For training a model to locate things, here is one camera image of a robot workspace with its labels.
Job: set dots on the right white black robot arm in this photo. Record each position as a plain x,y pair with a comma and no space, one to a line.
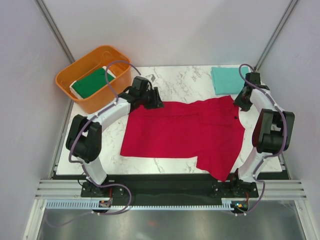
273,130

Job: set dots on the white slotted cable duct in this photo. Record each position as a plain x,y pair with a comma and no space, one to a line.
94,204

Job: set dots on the teal folded t shirt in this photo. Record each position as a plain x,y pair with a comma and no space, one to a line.
226,80

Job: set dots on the left aluminium frame post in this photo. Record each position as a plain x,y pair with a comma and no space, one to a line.
54,29

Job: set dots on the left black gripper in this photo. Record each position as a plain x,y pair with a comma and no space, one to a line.
157,102

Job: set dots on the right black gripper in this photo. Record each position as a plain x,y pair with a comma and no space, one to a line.
238,102

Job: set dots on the green folded t shirt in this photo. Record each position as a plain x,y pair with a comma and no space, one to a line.
92,83

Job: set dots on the orange plastic basket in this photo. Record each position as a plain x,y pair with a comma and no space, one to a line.
83,67

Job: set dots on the right aluminium frame post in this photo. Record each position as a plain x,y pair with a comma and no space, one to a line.
276,33

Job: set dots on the aluminium frame post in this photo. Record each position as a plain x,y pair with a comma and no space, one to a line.
54,29
276,33

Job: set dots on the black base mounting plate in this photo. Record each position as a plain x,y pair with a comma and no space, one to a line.
163,189

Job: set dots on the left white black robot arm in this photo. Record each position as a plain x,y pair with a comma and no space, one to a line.
84,140

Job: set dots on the red t shirt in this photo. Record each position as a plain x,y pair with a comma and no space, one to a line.
209,130

